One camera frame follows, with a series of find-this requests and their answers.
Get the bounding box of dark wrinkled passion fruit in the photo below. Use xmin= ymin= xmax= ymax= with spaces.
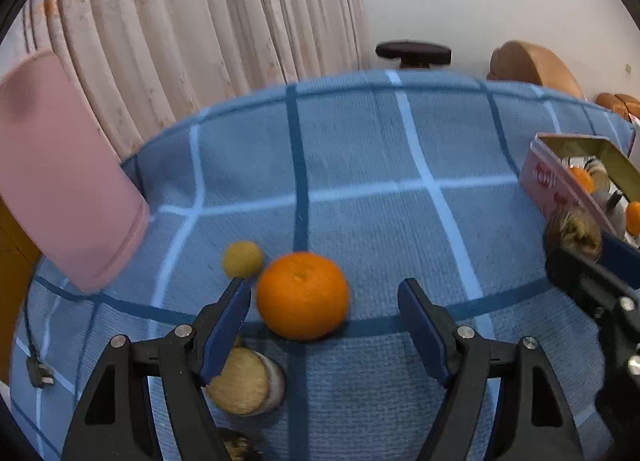
xmin=542 ymin=206 xmax=603 ymax=262

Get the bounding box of large orange mandarin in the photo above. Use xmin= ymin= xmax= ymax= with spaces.
xmin=256 ymin=252 xmax=350 ymax=342

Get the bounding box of blue checked tablecloth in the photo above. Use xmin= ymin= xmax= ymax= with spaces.
xmin=10 ymin=71 xmax=634 ymax=460

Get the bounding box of dark round stool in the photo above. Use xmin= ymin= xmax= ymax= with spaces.
xmin=375 ymin=40 xmax=452 ymax=69

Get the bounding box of pink metal tin box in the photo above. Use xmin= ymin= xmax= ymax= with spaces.
xmin=520 ymin=132 xmax=639 ymax=245

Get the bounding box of pink floral curtain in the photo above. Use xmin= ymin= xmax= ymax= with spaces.
xmin=1 ymin=0 xmax=368 ymax=158

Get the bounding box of pink cylindrical appliance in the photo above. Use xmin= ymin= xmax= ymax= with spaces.
xmin=1 ymin=51 xmax=150 ymax=293

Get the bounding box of dark fruit bottom edge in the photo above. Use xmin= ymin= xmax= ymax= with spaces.
xmin=217 ymin=429 xmax=264 ymax=461

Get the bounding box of orange mandarin right tin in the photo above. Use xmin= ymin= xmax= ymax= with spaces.
xmin=625 ymin=201 xmax=640 ymax=238

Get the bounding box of small yellow fruit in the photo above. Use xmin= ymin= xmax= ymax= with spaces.
xmin=222 ymin=241 xmax=264 ymax=278

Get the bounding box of small orange in tin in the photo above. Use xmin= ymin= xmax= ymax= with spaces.
xmin=568 ymin=166 xmax=596 ymax=194

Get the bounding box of brown leather armchair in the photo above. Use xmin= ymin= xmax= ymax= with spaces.
xmin=487 ymin=40 xmax=585 ymax=99

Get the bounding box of black power plug cable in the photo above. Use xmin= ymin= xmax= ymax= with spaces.
xmin=22 ymin=301 xmax=57 ymax=391

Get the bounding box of halved passion fruit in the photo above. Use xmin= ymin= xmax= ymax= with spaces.
xmin=206 ymin=347 xmax=285 ymax=417

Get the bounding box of brown leather sofa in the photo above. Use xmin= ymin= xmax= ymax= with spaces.
xmin=596 ymin=92 xmax=640 ymax=122

